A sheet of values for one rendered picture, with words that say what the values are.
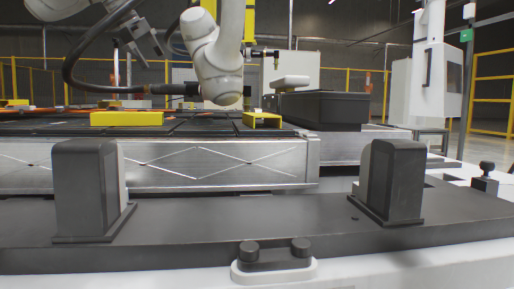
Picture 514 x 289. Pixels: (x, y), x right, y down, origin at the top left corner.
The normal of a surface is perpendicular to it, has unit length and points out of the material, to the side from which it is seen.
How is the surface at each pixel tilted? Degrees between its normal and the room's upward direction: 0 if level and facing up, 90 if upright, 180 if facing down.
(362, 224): 0
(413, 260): 0
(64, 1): 133
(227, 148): 90
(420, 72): 90
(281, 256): 0
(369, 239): 90
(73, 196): 90
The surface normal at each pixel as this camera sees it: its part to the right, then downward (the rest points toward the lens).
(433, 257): 0.02, -0.99
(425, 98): -0.83, 0.04
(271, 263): 0.15, 0.11
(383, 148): -0.99, 0.00
